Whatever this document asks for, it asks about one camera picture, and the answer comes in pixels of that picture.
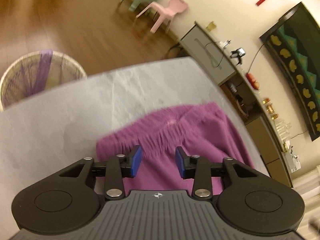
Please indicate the red fruit plate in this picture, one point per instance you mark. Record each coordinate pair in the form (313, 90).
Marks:
(252, 80)

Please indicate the glass bottles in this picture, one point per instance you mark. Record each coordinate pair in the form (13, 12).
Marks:
(283, 128)

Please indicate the wall-mounted television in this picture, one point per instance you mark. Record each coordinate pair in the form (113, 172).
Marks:
(293, 43)

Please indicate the purple sweatpants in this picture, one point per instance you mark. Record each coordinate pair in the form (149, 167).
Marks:
(203, 130)

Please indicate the pink plastic chair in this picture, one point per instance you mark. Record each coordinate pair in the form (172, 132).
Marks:
(165, 13)

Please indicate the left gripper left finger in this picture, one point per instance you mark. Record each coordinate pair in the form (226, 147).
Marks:
(119, 167)

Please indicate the long grey TV cabinet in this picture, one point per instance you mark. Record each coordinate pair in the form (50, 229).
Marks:
(216, 62)

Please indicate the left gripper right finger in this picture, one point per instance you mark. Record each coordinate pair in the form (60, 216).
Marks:
(198, 169)

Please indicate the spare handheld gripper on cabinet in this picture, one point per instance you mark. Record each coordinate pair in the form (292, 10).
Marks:
(238, 54)

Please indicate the gold ornaments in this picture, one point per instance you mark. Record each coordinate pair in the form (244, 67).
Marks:
(269, 108)

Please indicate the yellow cup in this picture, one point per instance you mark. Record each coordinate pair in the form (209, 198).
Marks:
(211, 26)

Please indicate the woven laundry basket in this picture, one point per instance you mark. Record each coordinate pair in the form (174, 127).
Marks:
(36, 72)

